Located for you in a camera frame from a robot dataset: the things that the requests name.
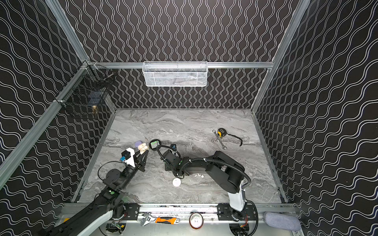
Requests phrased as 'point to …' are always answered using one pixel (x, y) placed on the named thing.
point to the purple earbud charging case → (137, 143)
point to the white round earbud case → (176, 182)
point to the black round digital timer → (153, 143)
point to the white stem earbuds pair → (202, 175)
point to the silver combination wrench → (223, 147)
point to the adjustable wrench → (142, 221)
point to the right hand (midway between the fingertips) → (169, 162)
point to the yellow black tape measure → (222, 132)
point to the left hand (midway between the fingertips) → (148, 150)
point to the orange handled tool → (169, 220)
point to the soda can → (196, 220)
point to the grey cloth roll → (286, 221)
